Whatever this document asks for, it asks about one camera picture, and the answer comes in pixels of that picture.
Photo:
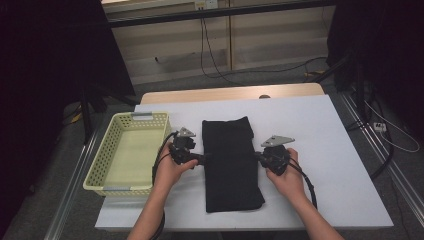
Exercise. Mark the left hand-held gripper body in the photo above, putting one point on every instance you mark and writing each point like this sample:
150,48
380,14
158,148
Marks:
183,146

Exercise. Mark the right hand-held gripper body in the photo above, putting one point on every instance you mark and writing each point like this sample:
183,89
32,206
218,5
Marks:
278,158

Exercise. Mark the black t-shirt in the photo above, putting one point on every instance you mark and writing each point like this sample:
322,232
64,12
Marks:
230,166

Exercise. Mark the pale yellow perforated basket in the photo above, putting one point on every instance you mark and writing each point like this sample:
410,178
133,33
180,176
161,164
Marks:
133,156

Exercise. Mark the person's right hand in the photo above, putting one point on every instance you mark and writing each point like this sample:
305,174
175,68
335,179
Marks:
290,183

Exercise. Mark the person's left hand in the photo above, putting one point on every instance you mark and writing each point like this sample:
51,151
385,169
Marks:
166,176

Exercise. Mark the dark round table grommet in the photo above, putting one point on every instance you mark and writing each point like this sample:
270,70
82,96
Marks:
264,96

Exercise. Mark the yellow floor tape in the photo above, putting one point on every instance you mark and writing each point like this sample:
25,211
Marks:
315,72
77,118

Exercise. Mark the black tripod stand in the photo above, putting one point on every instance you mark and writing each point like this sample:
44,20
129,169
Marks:
87,120

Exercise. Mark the black metal stand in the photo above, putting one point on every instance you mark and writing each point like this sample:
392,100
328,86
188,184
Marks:
359,93

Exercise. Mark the white power strip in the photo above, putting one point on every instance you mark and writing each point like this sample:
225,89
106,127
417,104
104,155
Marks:
380,126

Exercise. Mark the beige wooden cabinet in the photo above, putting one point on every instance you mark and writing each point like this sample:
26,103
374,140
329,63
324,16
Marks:
266,43

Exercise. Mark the black horizontal bar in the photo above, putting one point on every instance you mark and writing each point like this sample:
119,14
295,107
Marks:
166,18

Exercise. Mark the black curtain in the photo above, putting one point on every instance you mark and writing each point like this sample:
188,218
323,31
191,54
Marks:
40,66
393,50

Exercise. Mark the aluminium floor rail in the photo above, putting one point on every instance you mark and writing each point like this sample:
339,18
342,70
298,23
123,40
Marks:
400,179
70,190

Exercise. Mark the white wall socket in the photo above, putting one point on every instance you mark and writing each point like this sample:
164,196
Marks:
206,4

